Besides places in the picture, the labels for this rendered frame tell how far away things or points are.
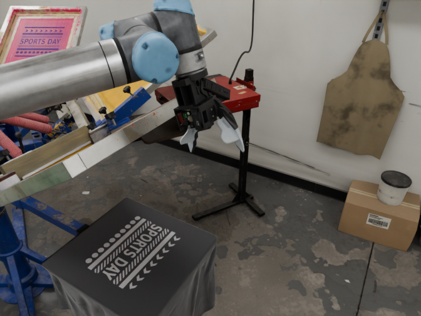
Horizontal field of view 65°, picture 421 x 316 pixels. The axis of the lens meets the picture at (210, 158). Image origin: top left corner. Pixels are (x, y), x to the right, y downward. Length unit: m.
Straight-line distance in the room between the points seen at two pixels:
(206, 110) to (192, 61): 0.11
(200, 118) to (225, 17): 2.32
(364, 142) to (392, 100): 0.38
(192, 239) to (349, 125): 1.83
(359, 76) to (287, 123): 0.72
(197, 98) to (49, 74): 0.31
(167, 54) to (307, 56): 2.29
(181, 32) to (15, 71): 0.31
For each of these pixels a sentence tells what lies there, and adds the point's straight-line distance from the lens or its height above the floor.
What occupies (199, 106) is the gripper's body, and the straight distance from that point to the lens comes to 0.69.
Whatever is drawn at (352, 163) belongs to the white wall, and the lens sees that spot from 3.01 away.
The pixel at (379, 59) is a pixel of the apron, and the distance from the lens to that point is 2.64.
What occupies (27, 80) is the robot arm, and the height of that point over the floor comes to 1.75.
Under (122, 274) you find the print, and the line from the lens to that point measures 1.25.
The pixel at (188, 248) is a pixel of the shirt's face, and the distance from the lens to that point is 1.30.
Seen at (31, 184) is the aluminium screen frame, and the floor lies 1.45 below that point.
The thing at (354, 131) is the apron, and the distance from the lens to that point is 2.82.
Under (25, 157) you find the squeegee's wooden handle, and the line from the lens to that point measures 1.32.
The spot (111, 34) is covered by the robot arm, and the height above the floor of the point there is 1.77.
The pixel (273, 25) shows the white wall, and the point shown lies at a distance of 2.82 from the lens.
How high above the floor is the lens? 1.90
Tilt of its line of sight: 32 degrees down
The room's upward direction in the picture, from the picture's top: straight up
